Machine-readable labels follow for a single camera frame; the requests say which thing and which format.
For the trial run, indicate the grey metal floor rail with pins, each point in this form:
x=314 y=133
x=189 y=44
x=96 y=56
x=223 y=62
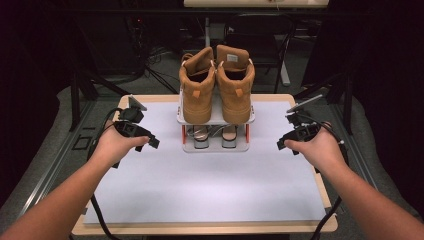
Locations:
x=360 y=156
x=43 y=180

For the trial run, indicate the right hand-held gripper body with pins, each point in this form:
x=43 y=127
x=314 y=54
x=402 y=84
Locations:
x=305 y=131

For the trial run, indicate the black metal stand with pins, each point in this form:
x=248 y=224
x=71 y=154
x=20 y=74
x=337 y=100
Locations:
x=348 y=103
x=75 y=100

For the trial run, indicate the grey metal table clip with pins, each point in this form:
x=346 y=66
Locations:
x=84 y=211

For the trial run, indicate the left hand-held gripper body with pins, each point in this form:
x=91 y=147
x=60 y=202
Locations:
x=130 y=128

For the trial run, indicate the white two-tier shoe rack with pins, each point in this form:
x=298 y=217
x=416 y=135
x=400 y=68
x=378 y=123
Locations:
x=216 y=150

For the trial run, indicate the white table mat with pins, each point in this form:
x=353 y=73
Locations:
x=206 y=186

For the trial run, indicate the tan suede boot with label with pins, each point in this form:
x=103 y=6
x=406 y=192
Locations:
x=235 y=100

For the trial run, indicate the black folding chair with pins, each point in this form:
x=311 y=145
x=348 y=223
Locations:
x=266 y=40

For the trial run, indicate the white background desk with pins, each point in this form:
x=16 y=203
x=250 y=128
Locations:
x=233 y=3

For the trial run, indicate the person's left hand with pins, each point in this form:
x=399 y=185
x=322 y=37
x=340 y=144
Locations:
x=110 y=148

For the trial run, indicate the person's right hand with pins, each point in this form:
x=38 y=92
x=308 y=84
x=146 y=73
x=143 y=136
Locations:
x=321 y=151

